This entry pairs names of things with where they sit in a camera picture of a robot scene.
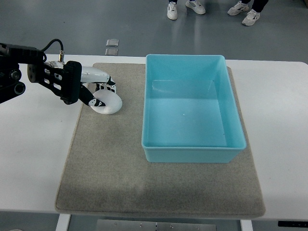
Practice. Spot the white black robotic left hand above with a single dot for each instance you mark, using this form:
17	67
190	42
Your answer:
74	79

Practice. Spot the white bunny toy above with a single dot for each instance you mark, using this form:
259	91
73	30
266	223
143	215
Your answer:
113	102

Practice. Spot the blue plastic box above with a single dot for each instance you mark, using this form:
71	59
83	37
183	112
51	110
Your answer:
190	112

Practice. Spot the lower floor socket plate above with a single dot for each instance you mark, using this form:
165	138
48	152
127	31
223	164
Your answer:
111	52

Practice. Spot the floor socket plate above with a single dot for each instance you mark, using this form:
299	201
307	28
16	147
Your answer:
111	52
112	42

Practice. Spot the upper floor socket plate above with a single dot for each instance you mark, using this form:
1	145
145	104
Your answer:
112	42

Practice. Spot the grey felt mat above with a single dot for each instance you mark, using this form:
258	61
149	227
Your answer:
106	171

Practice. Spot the white sneaker far left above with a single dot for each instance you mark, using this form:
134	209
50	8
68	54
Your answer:
172	12

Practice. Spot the white sneaker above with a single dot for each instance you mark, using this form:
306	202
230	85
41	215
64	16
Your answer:
172	12
196	6
238	8
251	17

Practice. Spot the left white table leg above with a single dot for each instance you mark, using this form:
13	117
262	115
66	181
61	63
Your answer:
63	222

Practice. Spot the white table leg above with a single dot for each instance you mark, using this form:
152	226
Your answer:
246	225
63	222

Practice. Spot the white sneaker far right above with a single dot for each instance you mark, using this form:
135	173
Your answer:
251	17

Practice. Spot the right white table leg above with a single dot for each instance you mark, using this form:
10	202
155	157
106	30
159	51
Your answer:
246	225

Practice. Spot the black table control panel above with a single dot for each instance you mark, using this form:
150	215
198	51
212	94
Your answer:
293	224

